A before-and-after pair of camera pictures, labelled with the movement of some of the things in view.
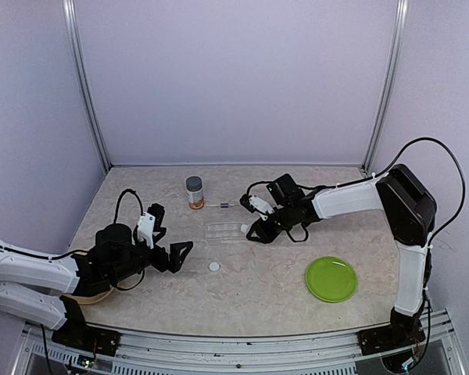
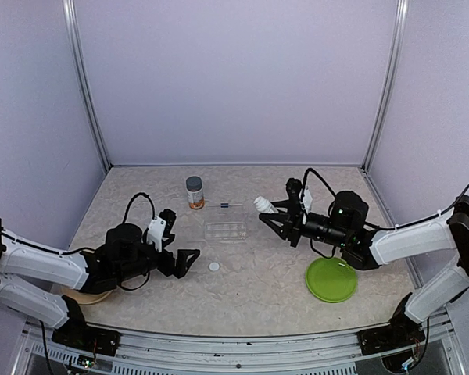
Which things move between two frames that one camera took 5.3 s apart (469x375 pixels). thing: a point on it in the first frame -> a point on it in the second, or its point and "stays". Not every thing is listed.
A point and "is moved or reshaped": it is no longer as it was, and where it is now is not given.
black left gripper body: [160, 262] stays
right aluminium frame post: [389, 83] stays
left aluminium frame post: [70, 21] stays
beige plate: [87, 300] stays
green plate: [331, 279] stays
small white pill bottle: [244, 228] is moved or reshaped
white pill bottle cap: [214, 266] stays
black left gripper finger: [162, 232] -> [167, 239]
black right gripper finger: [256, 233] -> [282, 205]
